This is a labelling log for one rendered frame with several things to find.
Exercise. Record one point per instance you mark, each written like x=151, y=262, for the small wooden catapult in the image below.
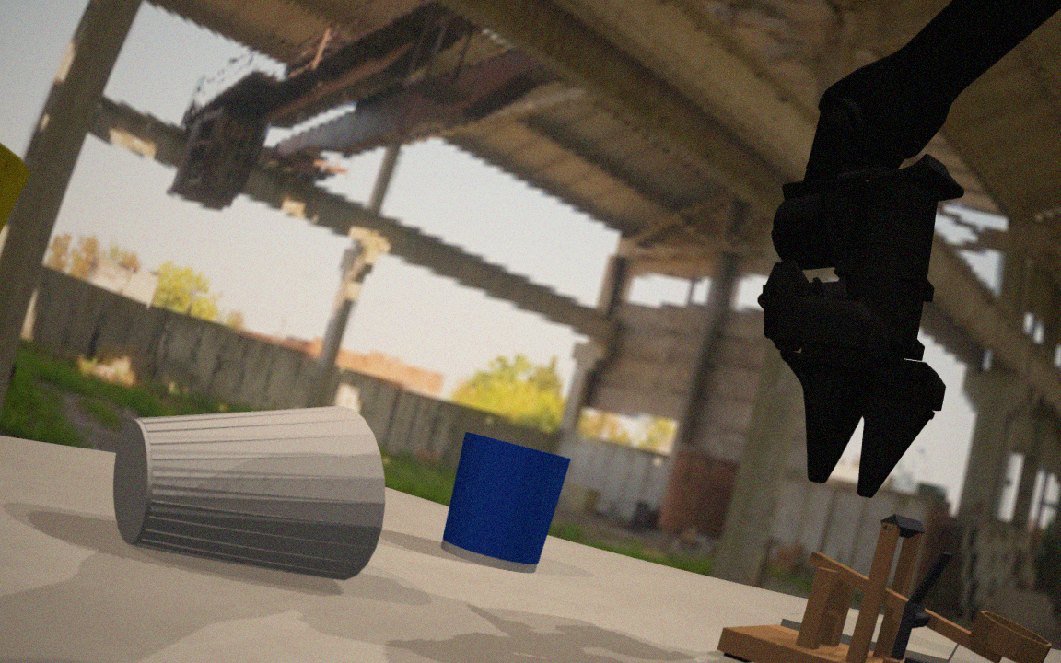
x=817, y=641

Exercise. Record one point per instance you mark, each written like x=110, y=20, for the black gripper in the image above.
x=853, y=362

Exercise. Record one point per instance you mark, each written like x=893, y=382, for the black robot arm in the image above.
x=870, y=122

